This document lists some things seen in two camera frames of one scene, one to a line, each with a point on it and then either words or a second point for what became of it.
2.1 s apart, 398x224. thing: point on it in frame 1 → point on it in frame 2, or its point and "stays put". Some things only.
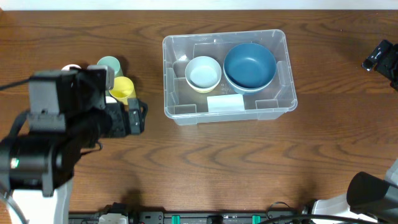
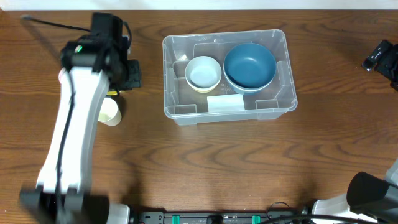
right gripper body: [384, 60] stays put
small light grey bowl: [203, 74] stays put
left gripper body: [134, 116] → [132, 74]
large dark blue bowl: [249, 68] stays put
